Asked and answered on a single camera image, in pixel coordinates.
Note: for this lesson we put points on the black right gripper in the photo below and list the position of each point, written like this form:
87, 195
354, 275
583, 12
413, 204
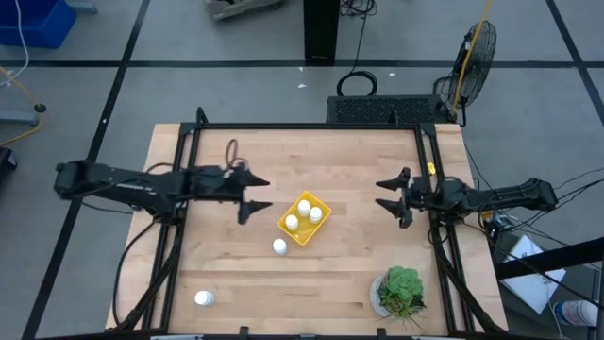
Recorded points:
424, 193

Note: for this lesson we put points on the black upright stand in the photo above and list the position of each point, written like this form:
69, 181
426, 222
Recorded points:
322, 28

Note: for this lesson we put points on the green succulent plant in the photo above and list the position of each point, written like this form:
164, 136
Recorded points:
401, 285

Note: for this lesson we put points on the white blue plastic bottle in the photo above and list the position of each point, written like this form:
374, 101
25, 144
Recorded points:
578, 312

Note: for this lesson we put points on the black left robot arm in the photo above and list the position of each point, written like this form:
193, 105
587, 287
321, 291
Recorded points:
118, 183

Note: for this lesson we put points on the blue plastic bin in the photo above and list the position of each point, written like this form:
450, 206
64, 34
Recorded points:
33, 23

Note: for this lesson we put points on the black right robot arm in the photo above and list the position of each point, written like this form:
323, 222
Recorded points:
509, 194

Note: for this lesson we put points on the grey stand foot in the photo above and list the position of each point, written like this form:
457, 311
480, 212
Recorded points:
19, 118

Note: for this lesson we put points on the black diagonal beam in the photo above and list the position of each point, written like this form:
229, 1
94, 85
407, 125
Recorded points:
557, 257

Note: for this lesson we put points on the white woven plant pot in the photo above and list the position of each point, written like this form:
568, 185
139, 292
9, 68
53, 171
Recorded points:
374, 297

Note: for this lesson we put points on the black floor object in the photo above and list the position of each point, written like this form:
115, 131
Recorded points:
5, 158

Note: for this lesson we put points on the yellow plastic basket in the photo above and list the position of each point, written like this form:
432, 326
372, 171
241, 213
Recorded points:
307, 232

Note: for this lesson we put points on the small black round base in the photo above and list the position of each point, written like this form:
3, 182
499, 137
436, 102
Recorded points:
40, 107

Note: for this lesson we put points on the white paper sheet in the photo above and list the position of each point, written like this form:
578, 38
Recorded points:
533, 285

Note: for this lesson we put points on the weathered wooden board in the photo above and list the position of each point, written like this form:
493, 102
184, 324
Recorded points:
236, 7

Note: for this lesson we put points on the black floor fan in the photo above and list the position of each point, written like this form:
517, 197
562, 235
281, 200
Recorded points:
482, 66

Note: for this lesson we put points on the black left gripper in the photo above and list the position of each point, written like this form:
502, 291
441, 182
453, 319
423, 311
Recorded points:
217, 181

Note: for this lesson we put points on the black aluminium table frame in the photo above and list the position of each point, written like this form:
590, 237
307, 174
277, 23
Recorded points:
307, 126

